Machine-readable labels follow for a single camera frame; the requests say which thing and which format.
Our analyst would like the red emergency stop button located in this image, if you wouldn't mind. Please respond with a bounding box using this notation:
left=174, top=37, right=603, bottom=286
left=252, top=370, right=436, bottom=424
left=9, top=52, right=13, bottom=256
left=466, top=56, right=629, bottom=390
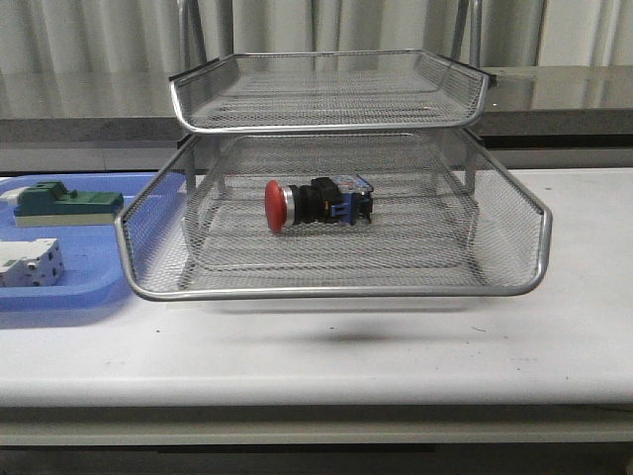
left=264, top=175, right=374, bottom=234

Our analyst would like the silver mesh tray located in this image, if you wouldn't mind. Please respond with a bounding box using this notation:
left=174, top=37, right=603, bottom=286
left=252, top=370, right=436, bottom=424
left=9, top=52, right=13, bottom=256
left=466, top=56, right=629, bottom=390
left=116, top=130, right=553, bottom=301
left=169, top=47, right=489, bottom=136
left=182, top=196, right=479, bottom=275

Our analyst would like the blue plastic tray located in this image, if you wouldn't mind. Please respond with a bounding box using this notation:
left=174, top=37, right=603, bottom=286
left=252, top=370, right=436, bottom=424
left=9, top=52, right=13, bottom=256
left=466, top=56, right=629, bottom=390
left=1, top=172, right=154, bottom=312

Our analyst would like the green terminal block component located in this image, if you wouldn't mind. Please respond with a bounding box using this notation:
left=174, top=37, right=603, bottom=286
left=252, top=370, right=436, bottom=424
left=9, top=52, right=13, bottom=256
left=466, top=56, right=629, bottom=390
left=1, top=180, right=124, bottom=227

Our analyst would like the white circuit breaker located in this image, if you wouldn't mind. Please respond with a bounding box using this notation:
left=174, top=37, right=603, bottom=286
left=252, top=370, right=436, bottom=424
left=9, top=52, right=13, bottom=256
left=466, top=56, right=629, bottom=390
left=1, top=237, right=64, bottom=288

